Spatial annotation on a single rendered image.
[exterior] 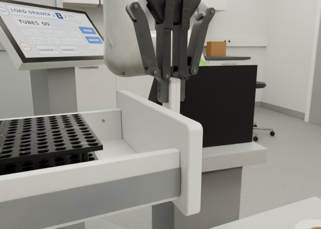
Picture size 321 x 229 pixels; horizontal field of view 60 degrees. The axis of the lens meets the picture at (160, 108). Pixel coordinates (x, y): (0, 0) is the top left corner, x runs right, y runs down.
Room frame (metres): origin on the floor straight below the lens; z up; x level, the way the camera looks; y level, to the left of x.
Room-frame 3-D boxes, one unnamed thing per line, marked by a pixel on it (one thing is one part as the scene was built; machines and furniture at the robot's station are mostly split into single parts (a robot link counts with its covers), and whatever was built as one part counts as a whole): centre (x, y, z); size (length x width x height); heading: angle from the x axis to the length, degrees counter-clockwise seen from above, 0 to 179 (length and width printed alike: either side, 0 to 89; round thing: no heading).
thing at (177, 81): (0.40, -0.02, 0.93); 0.03 x 0.01 x 0.07; 24
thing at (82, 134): (0.38, 0.11, 0.90); 0.18 x 0.02 x 0.01; 24
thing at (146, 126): (0.42, 0.02, 0.87); 0.29 x 0.02 x 0.11; 24
